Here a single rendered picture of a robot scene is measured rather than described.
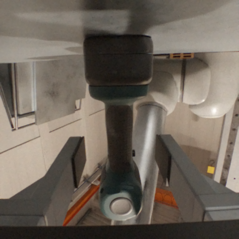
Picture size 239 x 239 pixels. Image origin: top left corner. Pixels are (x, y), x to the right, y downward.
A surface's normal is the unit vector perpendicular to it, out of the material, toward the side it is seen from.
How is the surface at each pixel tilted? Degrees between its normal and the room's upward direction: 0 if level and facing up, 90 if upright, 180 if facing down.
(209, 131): 90
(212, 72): 93
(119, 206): 90
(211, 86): 89
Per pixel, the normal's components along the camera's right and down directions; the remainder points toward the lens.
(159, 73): -0.23, -0.42
